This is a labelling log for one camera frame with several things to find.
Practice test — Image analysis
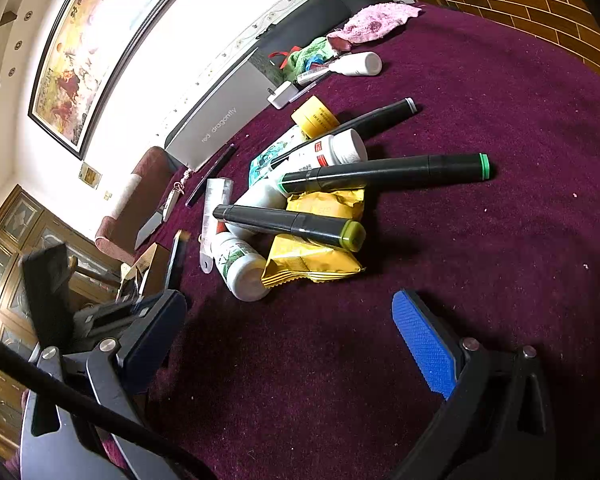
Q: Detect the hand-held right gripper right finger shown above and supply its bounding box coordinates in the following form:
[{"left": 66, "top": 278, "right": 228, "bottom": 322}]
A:
[{"left": 391, "top": 289, "right": 557, "bottom": 480}]

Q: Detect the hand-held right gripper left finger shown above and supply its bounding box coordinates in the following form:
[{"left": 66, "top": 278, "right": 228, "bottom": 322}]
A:
[{"left": 20, "top": 289, "right": 188, "bottom": 480}]

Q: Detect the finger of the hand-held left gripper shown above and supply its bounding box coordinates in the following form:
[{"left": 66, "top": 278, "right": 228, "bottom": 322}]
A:
[{"left": 166, "top": 230, "right": 191, "bottom": 292}]

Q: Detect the brown cardboard box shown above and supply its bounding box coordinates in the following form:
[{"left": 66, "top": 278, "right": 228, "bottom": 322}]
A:
[{"left": 119, "top": 242, "right": 175, "bottom": 302}]

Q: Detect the white bottle green label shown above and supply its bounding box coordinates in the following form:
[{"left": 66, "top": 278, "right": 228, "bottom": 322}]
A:
[{"left": 211, "top": 231, "right": 272, "bottom": 303}]

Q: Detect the clear plastic package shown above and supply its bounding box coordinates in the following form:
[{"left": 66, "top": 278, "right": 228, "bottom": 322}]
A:
[{"left": 199, "top": 178, "right": 234, "bottom": 275}]

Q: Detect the large white bottle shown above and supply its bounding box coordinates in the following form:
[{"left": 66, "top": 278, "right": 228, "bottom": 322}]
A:
[{"left": 226, "top": 180, "right": 287, "bottom": 237}]

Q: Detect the black marker olive cap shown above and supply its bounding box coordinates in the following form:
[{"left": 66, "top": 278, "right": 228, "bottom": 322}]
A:
[{"left": 212, "top": 204, "right": 367, "bottom": 253}]

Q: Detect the yellow snack packet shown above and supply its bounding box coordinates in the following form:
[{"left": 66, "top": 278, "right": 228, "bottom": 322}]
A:
[
  {"left": 260, "top": 234, "right": 367, "bottom": 289},
  {"left": 285, "top": 187, "right": 366, "bottom": 224}
]

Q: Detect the black marker green cap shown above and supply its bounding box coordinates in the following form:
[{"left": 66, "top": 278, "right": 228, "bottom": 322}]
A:
[{"left": 279, "top": 153, "right": 492, "bottom": 197}]

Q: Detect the white bottle red label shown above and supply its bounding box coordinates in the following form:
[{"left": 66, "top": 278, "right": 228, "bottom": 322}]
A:
[{"left": 280, "top": 128, "right": 369, "bottom": 182}]

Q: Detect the black phone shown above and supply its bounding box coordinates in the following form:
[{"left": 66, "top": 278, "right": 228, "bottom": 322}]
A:
[{"left": 134, "top": 209, "right": 165, "bottom": 252}]

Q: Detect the wooden glass cabinet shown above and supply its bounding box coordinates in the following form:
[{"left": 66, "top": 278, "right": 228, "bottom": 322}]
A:
[{"left": 0, "top": 184, "right": 123, "bottom": 463}]

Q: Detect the white car key with keyring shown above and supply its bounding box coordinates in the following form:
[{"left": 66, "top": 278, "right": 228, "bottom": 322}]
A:
[{"left": 154, "top": 167, "right": 192, "bottom": 222}]

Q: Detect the maroon armchair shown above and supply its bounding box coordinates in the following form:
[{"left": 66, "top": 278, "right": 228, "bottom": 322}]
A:
[{"left": 94, "top": 145, "right": 182, "bottom": 267}]

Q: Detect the purple black pen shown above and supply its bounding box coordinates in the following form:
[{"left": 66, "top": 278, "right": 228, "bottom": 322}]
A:
[{"left": 184, "top": 143, "right": 237, "bottom": 209}]

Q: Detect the maroon tablecloth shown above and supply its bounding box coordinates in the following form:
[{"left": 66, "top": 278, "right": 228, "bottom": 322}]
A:
[{"left": 100, "top": 2, "right": 600, "bottom": 480}]

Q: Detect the teal packet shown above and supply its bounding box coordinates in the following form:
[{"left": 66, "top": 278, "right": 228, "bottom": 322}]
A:
[{"left": 248, "top": 125, "right": 307, "bottom": 187}]

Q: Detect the grey cardboard box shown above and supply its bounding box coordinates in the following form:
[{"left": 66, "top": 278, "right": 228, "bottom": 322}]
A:
[{"left": 163, "top": 48, "right": 274, "bottom": 171}]

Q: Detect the white charger plug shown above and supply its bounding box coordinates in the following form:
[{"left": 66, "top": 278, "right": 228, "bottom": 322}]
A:
[{"left": 266, "top": 80, "right": 301, "bottom": 110}]

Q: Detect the yellow jar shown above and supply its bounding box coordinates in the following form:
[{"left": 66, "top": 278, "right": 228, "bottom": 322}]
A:
[{"left": 290, "top": 95, "right": 339, "bottom": 140}]

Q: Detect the red ribbon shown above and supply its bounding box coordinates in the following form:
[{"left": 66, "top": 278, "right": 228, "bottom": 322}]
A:
[{"left": 269, "top": 49, "right": 302, "bottom": 70}]

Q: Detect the black marker pale cap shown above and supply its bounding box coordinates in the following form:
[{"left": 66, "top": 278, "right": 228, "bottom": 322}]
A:
[{"left": 270, "top": 97, "right": 417, "bottom": 166}]

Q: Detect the green cloth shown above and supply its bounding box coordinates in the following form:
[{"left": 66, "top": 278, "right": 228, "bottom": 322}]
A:
[{"left": 284, "top": 37, "right": 339, "bottom": 81}]

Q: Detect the small white bottle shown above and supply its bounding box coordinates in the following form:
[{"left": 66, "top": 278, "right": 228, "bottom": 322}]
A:
[{"left": 329, "top": 52, "right": 383, "bottom": 77}]

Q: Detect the black leather sofa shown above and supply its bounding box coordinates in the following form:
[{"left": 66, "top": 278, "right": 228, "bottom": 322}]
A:
[{"left": 256, "top": 0, "right": 397, "bottom": 87}]

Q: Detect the pink cloth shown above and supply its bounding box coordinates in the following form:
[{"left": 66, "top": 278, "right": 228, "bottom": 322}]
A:
[{"left": 326, "top": 2, "right": 424, "bottom": 52}]

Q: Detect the small yellow wall plaque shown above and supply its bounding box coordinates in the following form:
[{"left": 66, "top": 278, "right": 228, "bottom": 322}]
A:
[{"left": 78, "top": 161, "right": 103, "bottom": 190}]

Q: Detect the framed wall painting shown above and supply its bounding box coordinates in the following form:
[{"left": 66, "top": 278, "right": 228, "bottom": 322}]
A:
[{"left": 27, "top": 0, "right": 185, "bottom": 161}]

